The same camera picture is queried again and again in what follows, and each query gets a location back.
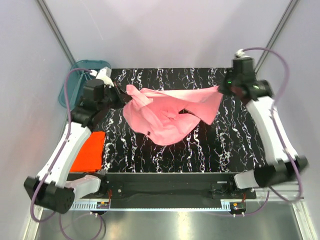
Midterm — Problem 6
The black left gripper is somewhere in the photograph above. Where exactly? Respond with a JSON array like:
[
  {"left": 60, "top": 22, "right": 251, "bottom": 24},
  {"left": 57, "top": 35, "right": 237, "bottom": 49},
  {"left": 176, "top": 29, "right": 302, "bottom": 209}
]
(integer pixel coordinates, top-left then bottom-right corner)
[{"left": 97, "top": 81, "right": 132, "bottom": 113}]

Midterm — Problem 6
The pink t shirt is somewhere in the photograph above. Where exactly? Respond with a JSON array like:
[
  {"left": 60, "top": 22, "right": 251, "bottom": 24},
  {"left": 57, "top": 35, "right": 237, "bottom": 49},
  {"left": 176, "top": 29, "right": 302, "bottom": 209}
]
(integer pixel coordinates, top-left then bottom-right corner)
[{"left": 123, "top": 84, "right": 223, "bottom": 146}]

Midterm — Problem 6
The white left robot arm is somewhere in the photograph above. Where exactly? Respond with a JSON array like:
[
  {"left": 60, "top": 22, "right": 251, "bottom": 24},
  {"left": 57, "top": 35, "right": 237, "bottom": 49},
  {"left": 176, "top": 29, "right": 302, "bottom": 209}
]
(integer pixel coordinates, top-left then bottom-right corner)
[{"left": 23, "top": 76, "right": 132, "bottom": 214}]

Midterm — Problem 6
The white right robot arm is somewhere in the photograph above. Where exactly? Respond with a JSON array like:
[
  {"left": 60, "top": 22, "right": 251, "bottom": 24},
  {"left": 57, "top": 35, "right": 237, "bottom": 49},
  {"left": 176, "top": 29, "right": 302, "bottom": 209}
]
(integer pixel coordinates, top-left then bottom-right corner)
[{"left": 219, "top": 69, "right": 308, "bottom": 199}]

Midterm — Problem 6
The teal plastic bin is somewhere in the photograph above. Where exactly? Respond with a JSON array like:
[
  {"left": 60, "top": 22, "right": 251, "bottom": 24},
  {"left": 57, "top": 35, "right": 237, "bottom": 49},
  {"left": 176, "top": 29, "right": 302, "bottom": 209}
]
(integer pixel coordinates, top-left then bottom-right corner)
[{"left": 66, "top": 59, "right": 112, "bottom": 110}]

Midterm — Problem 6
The folded orange t shirt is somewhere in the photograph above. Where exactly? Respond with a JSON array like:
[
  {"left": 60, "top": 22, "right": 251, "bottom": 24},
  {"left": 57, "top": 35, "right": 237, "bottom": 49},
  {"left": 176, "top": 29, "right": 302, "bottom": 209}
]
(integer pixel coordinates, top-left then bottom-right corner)
[{"left": 69, "top": 131, "right": 106, "bottom": 173}]

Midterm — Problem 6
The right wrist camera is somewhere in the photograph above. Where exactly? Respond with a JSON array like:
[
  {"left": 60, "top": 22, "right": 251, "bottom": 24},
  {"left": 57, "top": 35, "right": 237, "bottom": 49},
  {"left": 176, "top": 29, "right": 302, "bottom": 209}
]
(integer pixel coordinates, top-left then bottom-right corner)
[{"left": 232, "top": 49, "right": 255, "bottom": 75}]

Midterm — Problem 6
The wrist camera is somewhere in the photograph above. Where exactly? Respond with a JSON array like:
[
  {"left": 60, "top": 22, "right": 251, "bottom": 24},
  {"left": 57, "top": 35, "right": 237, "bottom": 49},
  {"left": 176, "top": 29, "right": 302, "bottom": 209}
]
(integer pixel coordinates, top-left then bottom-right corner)
[
  {"left": 232, "top": 49, "right": 255, "bottom": 75},
  {"left": 89, "top": 66, "right": 115, "bottom": 87}
]

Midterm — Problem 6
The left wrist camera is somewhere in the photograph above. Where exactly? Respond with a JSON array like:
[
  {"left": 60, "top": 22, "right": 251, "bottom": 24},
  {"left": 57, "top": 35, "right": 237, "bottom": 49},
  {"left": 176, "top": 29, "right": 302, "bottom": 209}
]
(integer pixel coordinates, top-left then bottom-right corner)
[{"left": 89, "top": 66, "right": 115, "bottom": 87}]

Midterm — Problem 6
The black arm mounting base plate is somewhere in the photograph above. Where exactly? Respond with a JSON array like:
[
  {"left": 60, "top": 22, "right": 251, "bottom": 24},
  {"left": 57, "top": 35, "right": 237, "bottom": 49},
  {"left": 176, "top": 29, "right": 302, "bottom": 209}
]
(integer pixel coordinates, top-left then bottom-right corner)
[{"left": 67, "top": 172, "right": 256, "bottom": 205}]

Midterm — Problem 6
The right aluminium frame post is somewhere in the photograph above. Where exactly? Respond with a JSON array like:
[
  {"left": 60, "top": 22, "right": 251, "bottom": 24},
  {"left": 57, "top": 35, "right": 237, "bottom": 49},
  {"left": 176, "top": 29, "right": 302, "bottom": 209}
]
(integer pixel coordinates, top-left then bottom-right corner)
[{"left": 255, "top": 0, "right": 300, "bottom": 73}]

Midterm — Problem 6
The aluminium frame post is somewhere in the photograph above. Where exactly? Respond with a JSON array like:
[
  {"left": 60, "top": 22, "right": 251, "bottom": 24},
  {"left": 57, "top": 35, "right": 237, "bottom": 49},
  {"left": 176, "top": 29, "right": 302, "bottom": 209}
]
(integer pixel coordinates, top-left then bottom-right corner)
[
  {"left": 35, "top": 0, "right": 76, "bottom": 65},
  {"left": 255, "top": 0, "right": 300, "bottom": 73}
]

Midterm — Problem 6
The aluminium rail crossbar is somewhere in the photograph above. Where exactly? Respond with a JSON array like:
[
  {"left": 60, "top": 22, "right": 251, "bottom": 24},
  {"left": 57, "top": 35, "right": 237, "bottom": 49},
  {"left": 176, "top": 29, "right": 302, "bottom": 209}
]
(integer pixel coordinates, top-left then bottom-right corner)
[{"left": 254, "top": 181, "right": 300, "bottom": 201}]

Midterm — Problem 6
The left aluminium frame post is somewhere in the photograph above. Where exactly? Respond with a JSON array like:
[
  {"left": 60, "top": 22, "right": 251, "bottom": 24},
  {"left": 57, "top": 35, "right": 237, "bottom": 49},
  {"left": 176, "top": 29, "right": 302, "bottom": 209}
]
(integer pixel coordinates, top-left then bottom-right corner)
[{"left": 35, "top": 0, "right": 76, "bottom": 65}]

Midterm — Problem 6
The white slotted cable duct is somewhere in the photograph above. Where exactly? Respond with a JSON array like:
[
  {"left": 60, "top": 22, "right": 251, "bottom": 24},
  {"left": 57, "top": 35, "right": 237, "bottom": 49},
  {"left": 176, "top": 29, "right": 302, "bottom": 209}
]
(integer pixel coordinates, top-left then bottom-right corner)
[{"left": 70, "top": 200, "right": 246, "bottom": 212}]

